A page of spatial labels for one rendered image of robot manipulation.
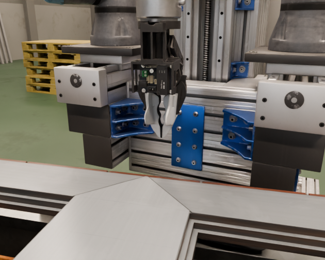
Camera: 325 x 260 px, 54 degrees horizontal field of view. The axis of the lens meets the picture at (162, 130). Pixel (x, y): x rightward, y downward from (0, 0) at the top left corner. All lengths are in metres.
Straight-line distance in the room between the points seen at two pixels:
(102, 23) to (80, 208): 0.56
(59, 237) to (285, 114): 0.44
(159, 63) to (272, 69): 0.30
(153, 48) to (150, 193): 0.23
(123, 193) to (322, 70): 0.47
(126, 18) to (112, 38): 0.07
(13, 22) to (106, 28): 9.91
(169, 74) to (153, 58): 0.04
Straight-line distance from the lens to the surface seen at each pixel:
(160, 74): 0.52
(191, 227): 0.45
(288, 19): 0.77
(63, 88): 0.84
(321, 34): 0.75
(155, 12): 0.52
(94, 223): 0.45
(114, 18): 0.90
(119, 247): 0.41
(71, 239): 0.43
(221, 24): 0.88
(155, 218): 0.45
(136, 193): 0.51
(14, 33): 10.77
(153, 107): 0.59
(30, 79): 5.61
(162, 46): 0.53
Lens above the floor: 1.10
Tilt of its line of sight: 19 degrees down
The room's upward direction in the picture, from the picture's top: straight up
